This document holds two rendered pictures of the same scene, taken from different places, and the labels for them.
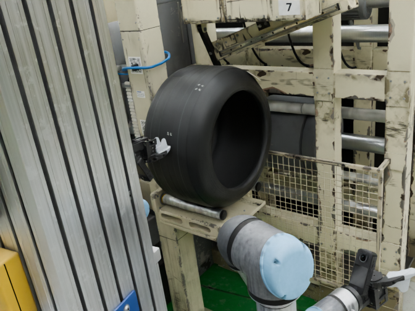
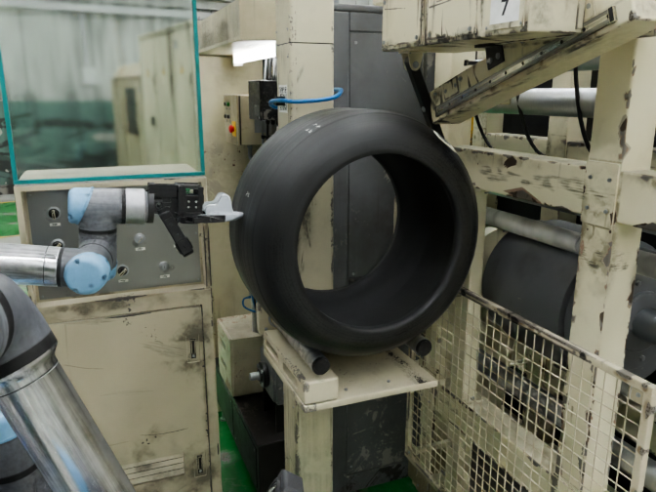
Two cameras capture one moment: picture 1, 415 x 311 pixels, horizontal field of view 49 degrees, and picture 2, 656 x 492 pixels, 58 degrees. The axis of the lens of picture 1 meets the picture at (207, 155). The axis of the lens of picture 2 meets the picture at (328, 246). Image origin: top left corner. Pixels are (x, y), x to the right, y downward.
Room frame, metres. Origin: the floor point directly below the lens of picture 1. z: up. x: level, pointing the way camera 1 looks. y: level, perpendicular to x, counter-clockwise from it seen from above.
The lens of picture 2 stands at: (0.51, -0.66, 1.53)
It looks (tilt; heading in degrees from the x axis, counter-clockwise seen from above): 14 degrees down; 28
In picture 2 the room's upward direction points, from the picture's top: straight up
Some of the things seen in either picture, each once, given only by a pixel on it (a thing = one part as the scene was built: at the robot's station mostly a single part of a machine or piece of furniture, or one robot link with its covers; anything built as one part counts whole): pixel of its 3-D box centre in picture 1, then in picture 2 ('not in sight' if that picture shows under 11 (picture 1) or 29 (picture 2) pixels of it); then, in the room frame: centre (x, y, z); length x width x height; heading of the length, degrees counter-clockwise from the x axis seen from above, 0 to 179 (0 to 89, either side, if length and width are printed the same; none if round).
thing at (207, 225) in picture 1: (193, 218); (297, 361); (1.77, 0.10, 0.83); 0.36 x 0.09 x 0.06; 50
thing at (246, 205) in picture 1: (212, 211); (346, 365); (1.87, 0.01, 0.80); 0.37 x 0.36 x 0.02; 140
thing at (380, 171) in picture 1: (291, 216); (492, 431); (1.98, -0.38, 0.65); 0.90 x 0.02 x 0.70; 50
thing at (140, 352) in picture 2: not in sight; (126, 350); (1.92, 0.90, 0.63); 0.56 x 0.41 x 1.27; 140
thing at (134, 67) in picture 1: (146, 62); (305, 99); (2.02, 0.22, 1.51); 0.19 x 0.19 x 0.06; 50
